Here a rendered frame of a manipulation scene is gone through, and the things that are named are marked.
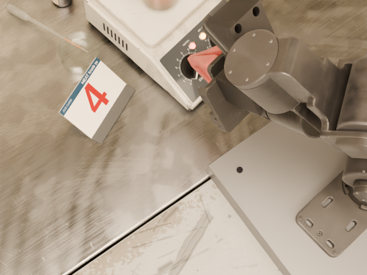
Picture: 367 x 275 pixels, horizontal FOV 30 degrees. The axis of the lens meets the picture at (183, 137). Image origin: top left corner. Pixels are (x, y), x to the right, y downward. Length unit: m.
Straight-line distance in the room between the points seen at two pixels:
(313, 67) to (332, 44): 0.39
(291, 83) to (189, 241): 0.35
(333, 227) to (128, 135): 0.29
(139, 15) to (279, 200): 0.29
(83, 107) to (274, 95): 0.35
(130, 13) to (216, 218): 0.28
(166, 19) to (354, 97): 0.34
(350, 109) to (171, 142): 0.35
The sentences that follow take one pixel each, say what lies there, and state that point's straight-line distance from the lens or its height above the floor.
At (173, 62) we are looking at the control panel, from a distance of 0.89.
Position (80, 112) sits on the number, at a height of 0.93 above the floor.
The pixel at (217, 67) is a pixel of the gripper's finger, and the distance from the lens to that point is 0.73.
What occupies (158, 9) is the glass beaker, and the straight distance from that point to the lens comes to 0.87.
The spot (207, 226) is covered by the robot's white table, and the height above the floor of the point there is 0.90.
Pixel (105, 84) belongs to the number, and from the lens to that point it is 0.91.
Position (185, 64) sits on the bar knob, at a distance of 0.89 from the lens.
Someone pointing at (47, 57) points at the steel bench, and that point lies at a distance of 0.96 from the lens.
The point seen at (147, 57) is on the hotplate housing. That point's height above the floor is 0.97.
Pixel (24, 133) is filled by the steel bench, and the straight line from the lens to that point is 0.92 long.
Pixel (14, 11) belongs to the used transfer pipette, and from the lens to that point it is 0.98.
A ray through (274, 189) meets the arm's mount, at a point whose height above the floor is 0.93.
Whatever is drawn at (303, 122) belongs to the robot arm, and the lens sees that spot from 0.65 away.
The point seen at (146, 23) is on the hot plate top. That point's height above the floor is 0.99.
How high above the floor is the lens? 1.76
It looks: 71 degrees down
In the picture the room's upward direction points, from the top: 11 degrees clockwise
